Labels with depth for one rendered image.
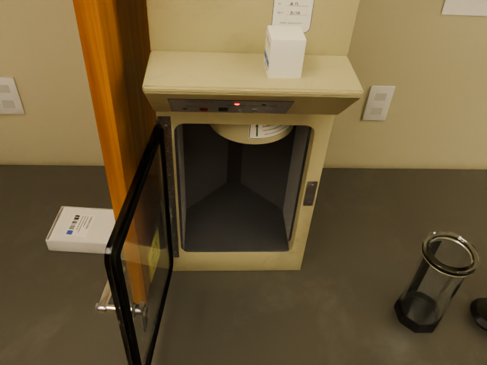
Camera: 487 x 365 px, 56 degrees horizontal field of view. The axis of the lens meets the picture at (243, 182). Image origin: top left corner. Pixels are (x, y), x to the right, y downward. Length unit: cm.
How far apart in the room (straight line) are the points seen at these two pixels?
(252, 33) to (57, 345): 74
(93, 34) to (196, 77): 15
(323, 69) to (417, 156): 88
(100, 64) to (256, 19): 24
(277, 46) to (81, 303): 73
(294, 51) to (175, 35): 19
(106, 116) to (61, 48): 58
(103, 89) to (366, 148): 97
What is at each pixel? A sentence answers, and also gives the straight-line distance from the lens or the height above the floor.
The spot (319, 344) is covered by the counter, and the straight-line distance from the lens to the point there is 105.
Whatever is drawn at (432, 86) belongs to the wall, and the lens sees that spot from 142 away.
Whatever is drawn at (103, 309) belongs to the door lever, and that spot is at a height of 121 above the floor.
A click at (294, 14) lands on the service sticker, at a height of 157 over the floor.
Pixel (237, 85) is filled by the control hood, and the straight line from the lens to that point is 66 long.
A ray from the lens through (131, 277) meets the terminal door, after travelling 72.
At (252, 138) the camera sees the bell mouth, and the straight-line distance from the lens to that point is 87.
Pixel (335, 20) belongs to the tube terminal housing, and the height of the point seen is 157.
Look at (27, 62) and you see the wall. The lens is 134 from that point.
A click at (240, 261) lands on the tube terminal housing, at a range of 110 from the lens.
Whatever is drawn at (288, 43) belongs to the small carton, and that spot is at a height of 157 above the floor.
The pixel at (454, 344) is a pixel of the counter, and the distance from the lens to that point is 115.
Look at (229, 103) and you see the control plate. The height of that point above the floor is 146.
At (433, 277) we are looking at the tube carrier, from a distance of 99.
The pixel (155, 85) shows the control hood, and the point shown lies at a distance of 67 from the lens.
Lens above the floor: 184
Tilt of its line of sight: 41 degrees down
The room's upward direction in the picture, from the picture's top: 4 degrees clockwise
